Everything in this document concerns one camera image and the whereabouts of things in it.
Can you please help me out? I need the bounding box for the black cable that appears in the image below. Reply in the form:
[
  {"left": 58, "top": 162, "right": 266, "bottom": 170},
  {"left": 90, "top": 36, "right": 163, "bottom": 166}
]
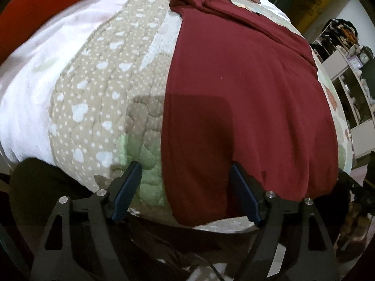
[{"left": 201, "top": 253, "right": 225, "bottom": 281}]

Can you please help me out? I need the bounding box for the small table clock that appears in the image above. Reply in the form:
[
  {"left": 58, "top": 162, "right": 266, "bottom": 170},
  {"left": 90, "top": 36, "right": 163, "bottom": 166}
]
[{"left": 361, "top": 46, "right": 375, "bottom": 65}]

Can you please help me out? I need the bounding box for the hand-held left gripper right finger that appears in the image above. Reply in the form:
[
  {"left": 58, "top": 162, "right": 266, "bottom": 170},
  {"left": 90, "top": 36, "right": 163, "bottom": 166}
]
[{"left": 230, "top": 164, "right": 337, "bottom": 281}]

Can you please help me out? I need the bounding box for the white shelf unit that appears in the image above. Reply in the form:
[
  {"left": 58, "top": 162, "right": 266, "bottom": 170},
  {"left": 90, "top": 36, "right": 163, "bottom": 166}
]
[{"left": 311, "top": 19, "right": 375, "bottom": 164}]

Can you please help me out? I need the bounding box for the green and yellow door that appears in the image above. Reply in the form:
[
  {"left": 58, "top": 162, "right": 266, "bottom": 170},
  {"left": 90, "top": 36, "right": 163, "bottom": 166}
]
[{"left": 261, "top": 0, "right": 349, "bottom": 36}]

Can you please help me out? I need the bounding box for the maroon sweater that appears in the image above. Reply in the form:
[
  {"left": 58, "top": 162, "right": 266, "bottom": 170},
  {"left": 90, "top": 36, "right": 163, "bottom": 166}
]
[{"left": 161, "top": 0, "right": 340, "bottom": 227}]

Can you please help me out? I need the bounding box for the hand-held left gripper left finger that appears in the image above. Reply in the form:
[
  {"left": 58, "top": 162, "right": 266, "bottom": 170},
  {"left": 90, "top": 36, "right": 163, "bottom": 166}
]
[{"left": 31, "top": 161, "right": 143, "bottom": 281}]

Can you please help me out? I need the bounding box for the white fleece blanket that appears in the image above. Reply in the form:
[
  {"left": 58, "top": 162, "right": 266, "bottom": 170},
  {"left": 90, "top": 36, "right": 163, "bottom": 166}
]
[{"left": 0, "top": 0, "right": 153, "bottom": 164}]

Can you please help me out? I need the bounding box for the beige heart quilted bedspread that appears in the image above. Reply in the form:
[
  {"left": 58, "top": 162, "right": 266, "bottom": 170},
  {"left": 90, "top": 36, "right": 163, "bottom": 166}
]
[{"left": 47, "top": 0, "right": 356, "bottom": 235}]

